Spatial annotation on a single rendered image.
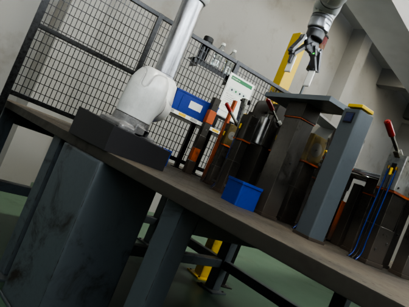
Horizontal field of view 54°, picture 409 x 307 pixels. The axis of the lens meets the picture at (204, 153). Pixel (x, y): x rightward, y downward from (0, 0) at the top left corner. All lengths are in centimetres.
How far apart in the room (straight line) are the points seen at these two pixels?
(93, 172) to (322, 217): 79
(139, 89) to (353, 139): 80
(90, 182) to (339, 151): 85
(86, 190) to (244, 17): 428
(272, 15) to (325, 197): 474
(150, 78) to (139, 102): 11
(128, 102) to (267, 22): 438
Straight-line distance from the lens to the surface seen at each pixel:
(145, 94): 159
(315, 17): 176
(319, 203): 132
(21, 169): 383
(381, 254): 143
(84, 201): 149
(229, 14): 527
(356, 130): 136
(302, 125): 153
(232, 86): 285
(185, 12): 190
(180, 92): 247
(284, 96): 159
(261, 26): 572
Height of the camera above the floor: 79
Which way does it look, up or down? 1 degrees up
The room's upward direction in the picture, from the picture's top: 23 degrees clockwise
